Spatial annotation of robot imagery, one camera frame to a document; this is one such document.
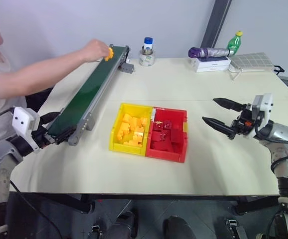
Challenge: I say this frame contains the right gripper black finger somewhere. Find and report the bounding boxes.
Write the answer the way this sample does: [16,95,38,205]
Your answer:
[212,98,246,112]
[201,116,237,140]

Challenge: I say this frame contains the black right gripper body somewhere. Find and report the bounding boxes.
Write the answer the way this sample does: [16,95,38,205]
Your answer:
[230,103,259,136]

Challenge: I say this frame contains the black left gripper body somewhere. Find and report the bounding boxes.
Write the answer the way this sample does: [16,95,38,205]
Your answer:
[31,123,57,149]

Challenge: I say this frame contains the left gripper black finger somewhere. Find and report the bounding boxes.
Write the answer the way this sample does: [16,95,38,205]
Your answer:
[46,134,69,146]
[39,112,61,125]

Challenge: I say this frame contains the yellow gear toy block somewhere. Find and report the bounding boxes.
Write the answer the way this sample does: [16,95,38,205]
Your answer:
[103,47,115,62]

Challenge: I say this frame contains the grey plastic box device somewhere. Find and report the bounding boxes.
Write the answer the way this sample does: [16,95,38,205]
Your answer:
[119,62,135,74]

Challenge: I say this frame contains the person right hand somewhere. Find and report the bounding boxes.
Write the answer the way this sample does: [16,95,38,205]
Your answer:
[80,38,109,63]

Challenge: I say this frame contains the white flat box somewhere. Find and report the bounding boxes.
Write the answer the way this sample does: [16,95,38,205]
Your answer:
[195,64,231,73]

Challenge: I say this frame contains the white box dark blue lid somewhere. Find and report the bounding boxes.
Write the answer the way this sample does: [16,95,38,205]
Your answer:
[190,56,232,68]

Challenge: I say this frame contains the grey checked mat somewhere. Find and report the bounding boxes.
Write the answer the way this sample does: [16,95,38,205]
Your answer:
[229,52,275,69]

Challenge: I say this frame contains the purple folded umbrella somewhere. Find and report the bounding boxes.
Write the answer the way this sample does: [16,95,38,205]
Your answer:
[188,46,235,58]

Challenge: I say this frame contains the black clip object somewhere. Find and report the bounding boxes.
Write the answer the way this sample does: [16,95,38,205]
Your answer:
[274,65,286,77]

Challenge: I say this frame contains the green bottle yellow cap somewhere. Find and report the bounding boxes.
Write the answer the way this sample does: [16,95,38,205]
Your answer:
[226,30,245,56]

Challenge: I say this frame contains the red toy block yellow marks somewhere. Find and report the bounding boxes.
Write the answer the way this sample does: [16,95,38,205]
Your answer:
[152,120,165,131]

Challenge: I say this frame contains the red plastic bin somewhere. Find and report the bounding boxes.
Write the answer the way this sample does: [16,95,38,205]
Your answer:
[145,107,188,164]

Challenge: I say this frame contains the yellow plastic bin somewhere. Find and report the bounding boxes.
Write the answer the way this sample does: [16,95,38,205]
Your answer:
[108,103,152,157]

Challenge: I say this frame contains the dark grey slanted pillar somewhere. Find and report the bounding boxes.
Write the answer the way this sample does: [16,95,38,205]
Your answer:
[203,0,233,49]

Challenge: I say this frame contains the white tape roll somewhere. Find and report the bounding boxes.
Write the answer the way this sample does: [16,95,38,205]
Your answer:
[138,49,156,67]

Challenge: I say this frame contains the white bottle blue cap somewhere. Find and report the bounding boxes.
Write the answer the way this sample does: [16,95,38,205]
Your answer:
[142,37,154,55]

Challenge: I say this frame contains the dark rounded shape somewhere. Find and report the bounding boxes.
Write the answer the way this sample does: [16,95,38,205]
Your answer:
[108,211,138,239]
[163,215,197,239]

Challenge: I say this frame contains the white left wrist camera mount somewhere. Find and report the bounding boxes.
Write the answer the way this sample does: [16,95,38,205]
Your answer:
[11,106,41,154]

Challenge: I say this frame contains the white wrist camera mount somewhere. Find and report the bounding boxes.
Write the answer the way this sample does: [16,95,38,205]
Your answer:
[248,93,275,139]
[11,106,41,154]

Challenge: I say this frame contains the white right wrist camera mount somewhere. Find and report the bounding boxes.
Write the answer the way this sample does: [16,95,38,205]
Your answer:
[248,93,275,139]

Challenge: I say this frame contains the white wire stand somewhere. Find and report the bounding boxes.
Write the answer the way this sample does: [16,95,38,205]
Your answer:
[228,67,244,81]

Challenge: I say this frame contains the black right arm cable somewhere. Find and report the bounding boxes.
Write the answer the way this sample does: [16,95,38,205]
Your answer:
[270,153,288,173]

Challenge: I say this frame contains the green conveyor belt grey frame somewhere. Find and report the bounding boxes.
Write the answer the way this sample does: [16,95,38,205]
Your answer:
[46,44,131,146]

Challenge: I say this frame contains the black cable under table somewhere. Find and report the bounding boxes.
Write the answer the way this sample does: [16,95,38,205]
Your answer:
[9,179,63,239]

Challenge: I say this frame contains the black table frame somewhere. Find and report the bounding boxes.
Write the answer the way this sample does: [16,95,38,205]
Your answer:
[9,191,280,216]

